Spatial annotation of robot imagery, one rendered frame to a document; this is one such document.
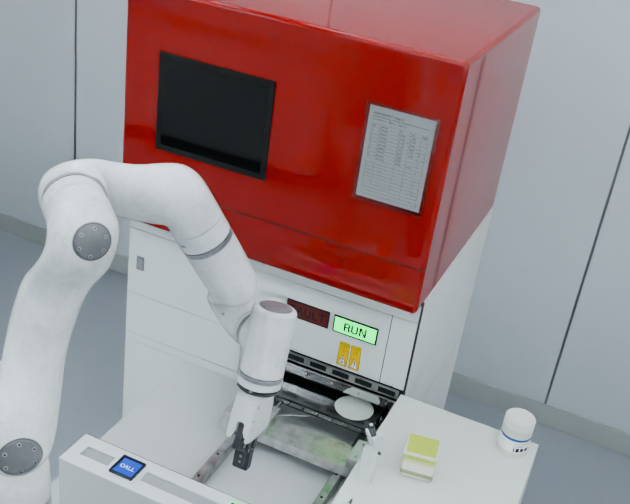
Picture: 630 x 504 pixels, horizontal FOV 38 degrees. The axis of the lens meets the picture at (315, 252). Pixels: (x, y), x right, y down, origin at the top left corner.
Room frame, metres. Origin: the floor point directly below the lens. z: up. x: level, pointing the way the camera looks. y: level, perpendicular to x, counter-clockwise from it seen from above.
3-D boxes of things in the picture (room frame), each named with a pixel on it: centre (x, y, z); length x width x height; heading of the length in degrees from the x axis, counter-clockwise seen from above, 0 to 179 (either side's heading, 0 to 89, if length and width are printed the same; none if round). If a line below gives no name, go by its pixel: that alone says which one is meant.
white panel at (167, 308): (1.99, 0.11, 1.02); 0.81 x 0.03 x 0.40; 70
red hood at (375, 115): (2.29, 0.00, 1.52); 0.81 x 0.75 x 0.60; 70
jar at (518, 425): (1.69, -0.52, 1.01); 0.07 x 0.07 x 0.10
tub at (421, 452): (1.57, -0.30, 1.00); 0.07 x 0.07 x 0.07; 79
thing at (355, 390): (1.92, -0.05, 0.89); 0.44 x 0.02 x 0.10; 70
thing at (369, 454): (1.53, -0.18, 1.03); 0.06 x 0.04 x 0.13; 160
